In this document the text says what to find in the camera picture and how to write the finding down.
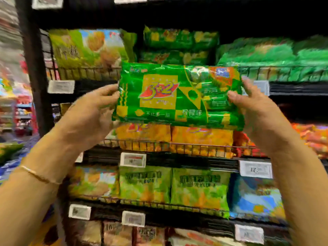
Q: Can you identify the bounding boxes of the person's right hand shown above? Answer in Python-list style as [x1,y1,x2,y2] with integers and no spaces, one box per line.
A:
[228,76,304,155]

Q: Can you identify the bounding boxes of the person's left hand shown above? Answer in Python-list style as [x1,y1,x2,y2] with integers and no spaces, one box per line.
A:
[53,84,121,153]

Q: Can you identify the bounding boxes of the green and yellow cracker packet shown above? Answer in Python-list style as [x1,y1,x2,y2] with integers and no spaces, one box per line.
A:
[112,62,245,131]

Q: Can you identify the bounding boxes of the person's left forearm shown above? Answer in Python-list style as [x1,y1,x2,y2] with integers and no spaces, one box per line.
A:
[0,125,84,246]

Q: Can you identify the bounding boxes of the person's right forearm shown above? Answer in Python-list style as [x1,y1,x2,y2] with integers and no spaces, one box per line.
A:
[268,139,328,246]

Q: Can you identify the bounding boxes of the red cracker packet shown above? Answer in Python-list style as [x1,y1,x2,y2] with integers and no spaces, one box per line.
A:
[233,131,258,157]

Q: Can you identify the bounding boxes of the plain green snack packet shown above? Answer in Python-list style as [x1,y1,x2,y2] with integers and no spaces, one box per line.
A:
[293,35,328,82]
[216,37,296,67]

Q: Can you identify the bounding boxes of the large green landscape snack bag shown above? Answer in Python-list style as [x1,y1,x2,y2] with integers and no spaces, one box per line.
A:
[49,29,137,70]

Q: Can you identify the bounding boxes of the green yellow-dotted biscuit packet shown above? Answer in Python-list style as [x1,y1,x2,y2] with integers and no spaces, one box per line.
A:
[143,25,220,51]
[139,50,216,66]

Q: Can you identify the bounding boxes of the black metal shelving unit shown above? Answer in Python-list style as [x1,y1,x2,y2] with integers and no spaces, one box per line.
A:
[15,0,328,246]

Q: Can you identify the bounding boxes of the orange and red snack packet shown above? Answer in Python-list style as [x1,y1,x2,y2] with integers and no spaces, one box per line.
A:
[291,123,328,160]

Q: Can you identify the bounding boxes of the multicolour landscape snack bag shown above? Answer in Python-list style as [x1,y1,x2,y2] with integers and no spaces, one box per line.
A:
[68,165,120,199]

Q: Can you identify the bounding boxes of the distant store aisle shelves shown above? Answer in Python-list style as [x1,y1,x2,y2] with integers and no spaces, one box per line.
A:
[0,0,39,142]

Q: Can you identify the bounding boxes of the light green snack bag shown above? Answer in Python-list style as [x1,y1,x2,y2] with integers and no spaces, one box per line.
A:
[171,168,231,218]
[119,166,173,204]

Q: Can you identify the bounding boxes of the blue snack bag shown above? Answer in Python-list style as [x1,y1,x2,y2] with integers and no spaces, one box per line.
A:
[229,174,286,221]

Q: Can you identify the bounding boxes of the green goods pile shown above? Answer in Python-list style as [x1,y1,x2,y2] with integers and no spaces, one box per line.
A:
[0,142,24,165]

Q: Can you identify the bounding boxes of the brown snack bag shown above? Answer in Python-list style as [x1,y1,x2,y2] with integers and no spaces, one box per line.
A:
[67,219,102,246]
[103,221,133,246]
[133,226,166,246]

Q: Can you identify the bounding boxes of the white and orange snack bag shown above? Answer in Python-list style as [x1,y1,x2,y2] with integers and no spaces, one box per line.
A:
[167,228,232,246]

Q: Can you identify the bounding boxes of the wire shelf fence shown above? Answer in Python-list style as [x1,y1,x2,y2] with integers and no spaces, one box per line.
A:
[46,66,328,83]
[102,139,260,158]
[69,194,283,221]

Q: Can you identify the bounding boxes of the thin gold bracelet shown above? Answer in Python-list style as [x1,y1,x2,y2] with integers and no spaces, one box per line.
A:
[19,165,62,185]

